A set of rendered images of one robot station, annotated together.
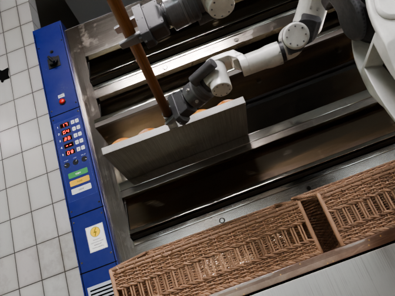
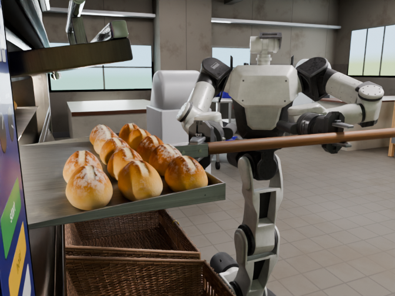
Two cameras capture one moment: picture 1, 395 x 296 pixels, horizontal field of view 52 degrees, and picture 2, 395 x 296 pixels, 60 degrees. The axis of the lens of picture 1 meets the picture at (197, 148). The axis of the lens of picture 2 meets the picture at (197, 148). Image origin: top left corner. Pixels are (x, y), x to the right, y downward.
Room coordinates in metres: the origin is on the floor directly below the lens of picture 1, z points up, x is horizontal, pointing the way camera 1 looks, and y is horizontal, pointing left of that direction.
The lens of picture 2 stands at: (1.55, 0.78, 1.37)
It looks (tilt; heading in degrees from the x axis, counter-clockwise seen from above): 12 degrees down; 246
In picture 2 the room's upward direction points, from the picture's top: straight up
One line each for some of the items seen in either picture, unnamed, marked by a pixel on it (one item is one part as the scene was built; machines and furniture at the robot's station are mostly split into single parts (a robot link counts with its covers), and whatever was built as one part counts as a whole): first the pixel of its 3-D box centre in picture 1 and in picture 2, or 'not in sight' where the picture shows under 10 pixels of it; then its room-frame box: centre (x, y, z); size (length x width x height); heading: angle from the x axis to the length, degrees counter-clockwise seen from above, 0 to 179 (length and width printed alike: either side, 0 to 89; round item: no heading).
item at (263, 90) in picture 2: not in sight; (261, 97); (0.69, -0.49, 1.27); 0.34 x 0.30 x 0.36; 150
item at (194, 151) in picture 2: (170, 118); (188, 150); (1.26, 0.06, 1.20); 0.09 x 0.04 x 0.03; 179
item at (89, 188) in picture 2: not in sight; (89, 183); (1.50, 0.26, 1.21); 0.10 x 0.07 x 0.05; 92
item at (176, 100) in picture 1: (187, 100); (204, 141); (1.18, -0.02, 1.20); 0.12 x 0.10 x 0.13; 54
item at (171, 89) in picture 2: not in sight; (177, 128); (0.12, -3.13, 0.70); 0.71 x 0.61 x 1.40; 89
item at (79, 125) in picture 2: not in sight; (116, 124); (0.37, -5.80, 0.39); 2.07 x 1.67 x 0.78; 89
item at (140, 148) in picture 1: (181, 144); (87, 160); (1.48, 0.05, 1.19); 0.55 x 0.36 x 0.03; 89
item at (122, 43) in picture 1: (132, 41); (341, 144); (0.79, 0.06, 1.17); 0.06 x 0.03 x 0.02; 82
